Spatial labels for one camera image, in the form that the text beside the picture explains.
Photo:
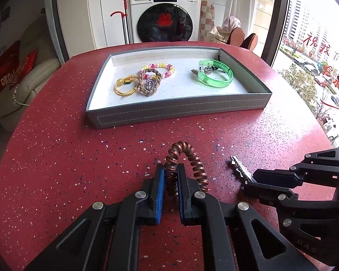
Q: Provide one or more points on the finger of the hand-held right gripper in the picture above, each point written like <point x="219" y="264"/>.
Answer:
<point x="276" y="177"/>
<point x="268" y="193"/>

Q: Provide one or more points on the cream sofa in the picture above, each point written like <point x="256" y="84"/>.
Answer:
<point x="17" y="90"/>

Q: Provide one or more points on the green translucent bangle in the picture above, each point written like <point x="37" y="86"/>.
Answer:
<point x="228" y="76"/>

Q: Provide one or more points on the grey jewelry tray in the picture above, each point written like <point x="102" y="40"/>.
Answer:
<point x="172" y="113"/>

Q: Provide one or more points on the dark window frame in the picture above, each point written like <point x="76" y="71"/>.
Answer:
<point x="275" y="19"/>

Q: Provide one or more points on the pink cloth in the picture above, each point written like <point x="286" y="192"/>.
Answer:
<point x="232" y="24"/>

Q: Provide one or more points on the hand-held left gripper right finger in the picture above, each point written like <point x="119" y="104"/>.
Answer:
<point x="182" y="194"/>

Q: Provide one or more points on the white cabinet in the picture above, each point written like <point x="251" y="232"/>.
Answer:
<point x="107" y="11"/>

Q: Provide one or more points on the beige bag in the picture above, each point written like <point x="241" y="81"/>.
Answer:
<point x="218" y="35"/>

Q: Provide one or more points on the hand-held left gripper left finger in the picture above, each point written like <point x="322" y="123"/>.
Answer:
<point x="160" y="194"/>

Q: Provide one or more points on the silver spiked hair clip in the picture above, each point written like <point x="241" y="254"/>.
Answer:
<point x="238" y="168"/>

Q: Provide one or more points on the red printed cushion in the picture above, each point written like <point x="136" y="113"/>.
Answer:
<point x="14" y="65"/>

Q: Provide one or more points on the black hair claw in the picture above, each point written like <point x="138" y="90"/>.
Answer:
<point x="219" y="58"/>

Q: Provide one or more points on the brown slipper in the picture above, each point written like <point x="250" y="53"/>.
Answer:
<point x="250" y="42"/>
<point x="236" y="36"/>

